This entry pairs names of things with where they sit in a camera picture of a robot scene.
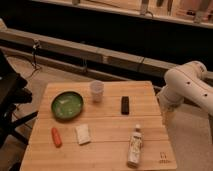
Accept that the black eraser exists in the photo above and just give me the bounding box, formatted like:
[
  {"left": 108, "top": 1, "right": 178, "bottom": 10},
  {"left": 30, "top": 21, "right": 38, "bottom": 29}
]
[{"left": 121, "top": 96, "right": 129, "bottom": 115}]

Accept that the white sponge block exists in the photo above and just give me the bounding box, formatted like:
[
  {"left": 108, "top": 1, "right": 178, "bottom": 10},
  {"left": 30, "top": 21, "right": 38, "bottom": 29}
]
[{"left": 75, "top": 124, "right": 91, "bottom": 145}]

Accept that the orange carrot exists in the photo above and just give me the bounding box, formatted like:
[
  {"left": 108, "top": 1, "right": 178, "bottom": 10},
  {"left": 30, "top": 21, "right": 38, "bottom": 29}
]
[{"left": 51, "top": 127, "right": 62, "bottom": 147}]

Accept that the white bottle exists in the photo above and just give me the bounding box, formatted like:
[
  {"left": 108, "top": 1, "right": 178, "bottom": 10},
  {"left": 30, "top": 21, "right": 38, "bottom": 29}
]
[{"left": 127, "top": 124, "right": 142, "bottom": 167}]

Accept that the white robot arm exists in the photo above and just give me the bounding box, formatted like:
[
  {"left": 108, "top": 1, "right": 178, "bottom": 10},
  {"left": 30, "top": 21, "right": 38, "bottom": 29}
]
[{"left": 157, "top": 61, "right": 213, "bottom": 117}]

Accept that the black chair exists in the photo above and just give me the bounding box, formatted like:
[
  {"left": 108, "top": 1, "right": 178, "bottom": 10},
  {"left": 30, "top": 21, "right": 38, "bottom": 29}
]
[{"left": 0, "top": 50, "right": 38, "bottom": 148}]

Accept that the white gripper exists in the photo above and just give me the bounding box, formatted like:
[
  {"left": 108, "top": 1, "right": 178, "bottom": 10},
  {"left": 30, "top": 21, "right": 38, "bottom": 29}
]
[{"left": 157, "top": 94, "right": 174, "bottom": 116}]

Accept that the black cable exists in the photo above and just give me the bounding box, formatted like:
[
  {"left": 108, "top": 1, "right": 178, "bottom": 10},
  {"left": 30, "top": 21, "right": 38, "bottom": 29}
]
[{"left": 31, "top": 39, "right": 42, "bottom": 72}]

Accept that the green bowl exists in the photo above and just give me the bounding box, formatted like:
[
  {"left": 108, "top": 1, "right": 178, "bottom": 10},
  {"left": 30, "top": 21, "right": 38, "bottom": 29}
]
[{"left": 51, "top": 91, "right": 84, "bottom": 120}]

